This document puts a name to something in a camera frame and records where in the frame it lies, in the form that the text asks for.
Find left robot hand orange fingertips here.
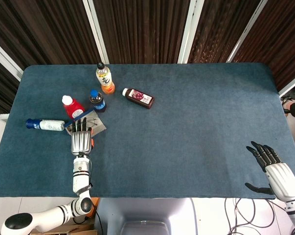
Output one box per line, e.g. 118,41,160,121
70,117,94,157

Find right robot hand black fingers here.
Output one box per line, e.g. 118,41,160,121
244,141,295,203

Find blue-edged grey box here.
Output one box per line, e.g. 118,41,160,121
64,107,107,138

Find thin-framed eyeglasses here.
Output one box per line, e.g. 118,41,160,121
85,117,100,129

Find white bottle blue cap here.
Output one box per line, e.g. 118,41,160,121
25,118,66,132

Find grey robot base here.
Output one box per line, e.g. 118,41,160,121
94,197,199,235

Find red bottle white cap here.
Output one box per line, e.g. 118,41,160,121
61,94,86,120

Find dark soda bottle blue cap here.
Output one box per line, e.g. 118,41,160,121
89,89,107,113

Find orange device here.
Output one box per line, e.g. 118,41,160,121
91,197,100,216

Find yellow orange drink bottle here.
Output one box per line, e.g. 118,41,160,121
95,62,115,95

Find dark purple juice bottle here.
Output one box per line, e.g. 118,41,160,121
122,88,156,110

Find cardboard box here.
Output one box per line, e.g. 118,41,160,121
31,217,98,235

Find blue table cloth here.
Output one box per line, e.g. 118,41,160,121
0,63,295,199

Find black floor cables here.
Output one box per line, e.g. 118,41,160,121
224,197,285,235

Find black looped cable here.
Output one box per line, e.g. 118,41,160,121
73,216,89,225

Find white partition post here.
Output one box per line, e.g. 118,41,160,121
0,36,24,81
82,0,110,65
278,73,295,98
177,0,204,64
226,0,269,63

